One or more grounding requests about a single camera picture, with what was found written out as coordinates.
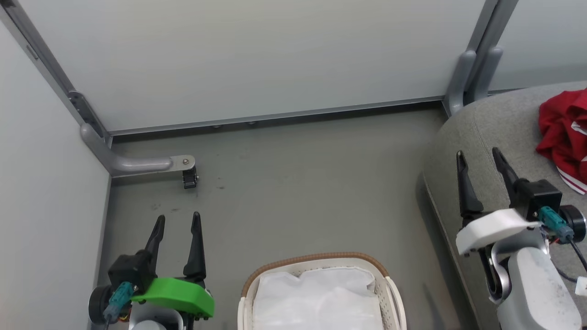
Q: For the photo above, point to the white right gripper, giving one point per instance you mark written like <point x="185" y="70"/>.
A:
<point x="490" y="227"/>

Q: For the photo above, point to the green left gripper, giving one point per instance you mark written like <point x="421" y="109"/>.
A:
<point x="179" y="295"/>

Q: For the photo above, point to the red garment with white trim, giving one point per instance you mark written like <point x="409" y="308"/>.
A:
<point x="562" y="133"/>

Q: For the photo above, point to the white plastic laundry basket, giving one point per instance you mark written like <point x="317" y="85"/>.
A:
<point x="394" y="293"/>

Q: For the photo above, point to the white cloth in basket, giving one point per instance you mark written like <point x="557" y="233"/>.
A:
<point x="316" y="298"/>

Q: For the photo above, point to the grey fabric sofa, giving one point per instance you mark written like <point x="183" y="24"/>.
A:
<point x="495" y="128"/>

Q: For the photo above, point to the grey partition foot with caster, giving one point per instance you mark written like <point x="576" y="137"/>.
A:
<point x="133" y="164"/>

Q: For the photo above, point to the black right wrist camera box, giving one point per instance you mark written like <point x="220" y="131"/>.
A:
<point x="543" y="195"/>

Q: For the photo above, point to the teal right camera connector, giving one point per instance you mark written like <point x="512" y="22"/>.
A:
<point x="552" y="222"/>

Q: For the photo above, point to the teal camera connector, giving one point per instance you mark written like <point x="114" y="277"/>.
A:
<point x="118" y="295"/>
<point x="552" y="222"/>

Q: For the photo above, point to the teal left camera connector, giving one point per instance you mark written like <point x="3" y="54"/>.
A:
<point x="118" y="295"/>

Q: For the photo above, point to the grey partition post foot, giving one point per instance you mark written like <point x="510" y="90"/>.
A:
<point x="484" y="73"/>
<point x="461" y="78"/>

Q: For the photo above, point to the grey partition floor rail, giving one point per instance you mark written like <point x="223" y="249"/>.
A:
<point x="275" y="116"/>

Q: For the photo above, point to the grey slanted partition post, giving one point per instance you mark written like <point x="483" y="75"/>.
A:
<point x="46" y="64"/>

